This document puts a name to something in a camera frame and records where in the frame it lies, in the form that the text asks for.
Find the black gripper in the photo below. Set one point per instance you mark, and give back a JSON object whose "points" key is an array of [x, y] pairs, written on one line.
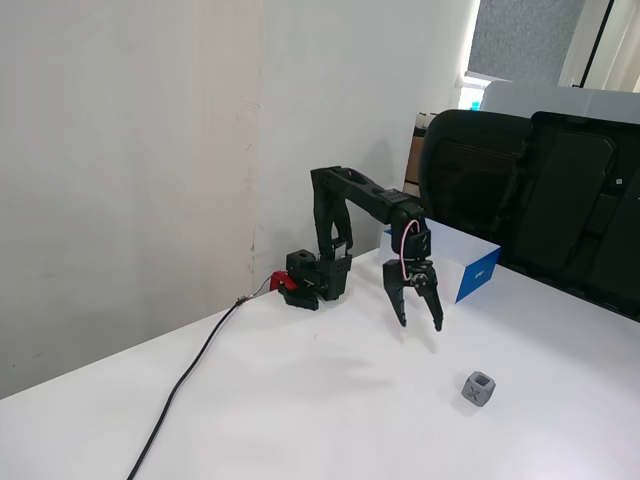
{"points": [[401, 276]]}

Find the gray printed block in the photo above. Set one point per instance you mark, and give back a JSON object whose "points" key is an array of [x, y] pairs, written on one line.
{"points": [[477, 392]]}

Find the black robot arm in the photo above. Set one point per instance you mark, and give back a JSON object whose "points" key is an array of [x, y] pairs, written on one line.
{"points": [[360, 186]]}

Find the blue and white cardboard box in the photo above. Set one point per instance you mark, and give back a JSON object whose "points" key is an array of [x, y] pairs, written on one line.
{"points": [[475, 277]]}

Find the black mesh office chair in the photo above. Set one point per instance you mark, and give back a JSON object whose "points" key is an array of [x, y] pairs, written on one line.
{"points": [[465, 175]]}

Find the red table clamp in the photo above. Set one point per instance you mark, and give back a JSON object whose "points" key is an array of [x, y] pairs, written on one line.
{"points": [[278, 279]]}

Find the small white item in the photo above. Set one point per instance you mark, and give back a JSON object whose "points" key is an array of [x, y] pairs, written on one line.
{"points": [[424, 120]]}

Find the small teal object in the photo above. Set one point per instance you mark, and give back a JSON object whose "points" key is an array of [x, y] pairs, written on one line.
{"points": [[475, 105]]}

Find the gray window blind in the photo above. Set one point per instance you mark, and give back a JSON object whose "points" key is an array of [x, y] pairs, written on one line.
{"points": [[520, 35]]}

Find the black window frame bar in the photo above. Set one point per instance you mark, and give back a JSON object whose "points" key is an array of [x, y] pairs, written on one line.
{"points": [[597, 40]]}

